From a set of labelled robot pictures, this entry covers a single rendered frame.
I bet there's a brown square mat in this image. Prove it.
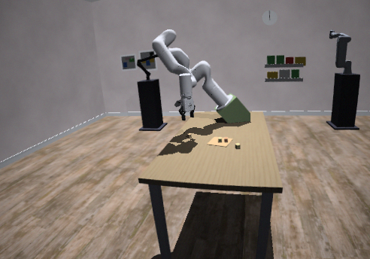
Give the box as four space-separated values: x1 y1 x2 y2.
207 137 233 147

